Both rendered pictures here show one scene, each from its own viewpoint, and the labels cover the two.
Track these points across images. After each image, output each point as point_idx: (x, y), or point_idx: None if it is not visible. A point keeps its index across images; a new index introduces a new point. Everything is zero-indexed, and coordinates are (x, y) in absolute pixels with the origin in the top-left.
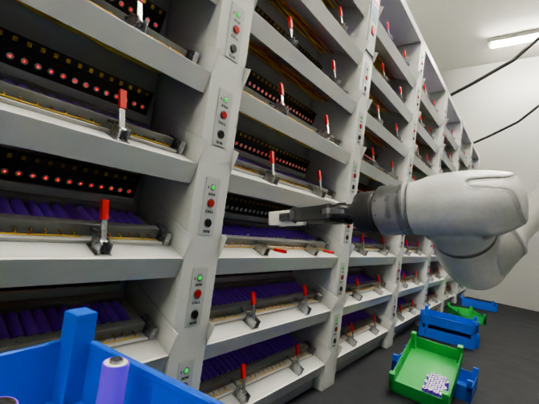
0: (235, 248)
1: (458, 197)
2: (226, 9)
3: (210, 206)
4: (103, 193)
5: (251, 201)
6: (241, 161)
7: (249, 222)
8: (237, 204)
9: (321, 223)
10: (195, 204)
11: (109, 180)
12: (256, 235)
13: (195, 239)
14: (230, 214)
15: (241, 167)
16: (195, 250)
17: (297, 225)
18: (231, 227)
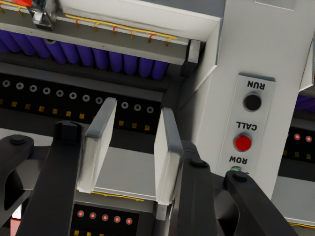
0: (123, 24)
1: None
2: None
3: (247, 137)
4: (292, 127)
5: (9, 104)
6: (98, 203)
7: (8, 60)
8: (48, 100)
9: (41, 173)
10: (278, 142)
11: (289, 145)
12: (21, 36)
13: (283, 72)
14: (63, 81)
15: (106, 195)
16: (284, 48)
17: (101, 120)
18: (85, 61)
